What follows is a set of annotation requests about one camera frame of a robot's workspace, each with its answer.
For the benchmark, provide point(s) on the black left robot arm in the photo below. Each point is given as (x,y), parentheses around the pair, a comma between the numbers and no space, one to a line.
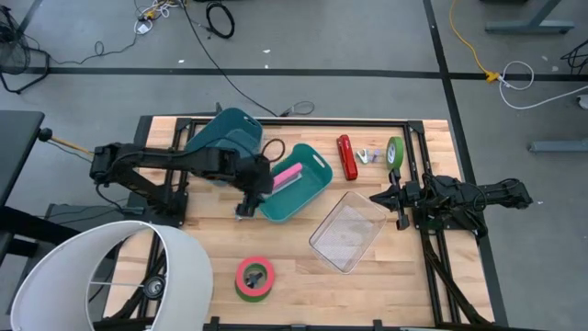
(151,158)

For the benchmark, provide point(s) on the wooden stick black knob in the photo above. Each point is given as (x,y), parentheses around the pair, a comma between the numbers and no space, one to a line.
(44,134)

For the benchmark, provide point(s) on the black floor fan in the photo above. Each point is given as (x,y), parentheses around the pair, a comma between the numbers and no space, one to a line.
(14,50)

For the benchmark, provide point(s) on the slate blue plastic bin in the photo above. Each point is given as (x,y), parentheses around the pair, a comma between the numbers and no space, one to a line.
(220,126)

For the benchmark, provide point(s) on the black desk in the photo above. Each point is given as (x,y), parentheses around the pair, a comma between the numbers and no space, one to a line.
(18,147)

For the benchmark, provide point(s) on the black aluminium frame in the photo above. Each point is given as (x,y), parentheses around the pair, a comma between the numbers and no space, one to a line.
(298,122)

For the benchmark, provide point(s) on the black staple remover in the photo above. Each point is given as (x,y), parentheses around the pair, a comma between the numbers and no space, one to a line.
(255,278)

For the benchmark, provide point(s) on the grey desk foot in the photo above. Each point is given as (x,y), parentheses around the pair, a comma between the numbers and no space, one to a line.
(556,146)
(528,26)

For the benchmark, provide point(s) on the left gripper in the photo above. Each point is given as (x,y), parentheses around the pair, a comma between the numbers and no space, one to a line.
(239,172)

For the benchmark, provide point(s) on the table lamp white shade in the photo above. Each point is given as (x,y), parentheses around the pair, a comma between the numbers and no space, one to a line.
(193,276)

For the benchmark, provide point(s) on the teal plastic bin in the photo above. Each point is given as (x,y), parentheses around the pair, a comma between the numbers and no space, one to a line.
(303,193)

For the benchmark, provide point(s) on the purple staple remover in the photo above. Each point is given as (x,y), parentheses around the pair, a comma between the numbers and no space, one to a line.
(376,155)

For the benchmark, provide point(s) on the red stapler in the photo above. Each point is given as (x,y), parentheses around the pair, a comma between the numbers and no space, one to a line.
(347,158)

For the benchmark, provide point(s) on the pink stapler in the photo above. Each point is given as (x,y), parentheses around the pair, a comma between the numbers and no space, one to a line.
(288,174)

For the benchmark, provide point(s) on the clear plastic tray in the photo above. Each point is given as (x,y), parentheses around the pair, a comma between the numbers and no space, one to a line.
(349,232)

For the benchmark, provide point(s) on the pink tape roll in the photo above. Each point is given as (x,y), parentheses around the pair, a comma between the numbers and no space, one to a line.
(241,276)

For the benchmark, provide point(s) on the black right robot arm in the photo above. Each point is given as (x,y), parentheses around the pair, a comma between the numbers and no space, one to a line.
(482,193)

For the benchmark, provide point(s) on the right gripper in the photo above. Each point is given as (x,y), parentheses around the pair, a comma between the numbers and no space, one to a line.
(420,197)

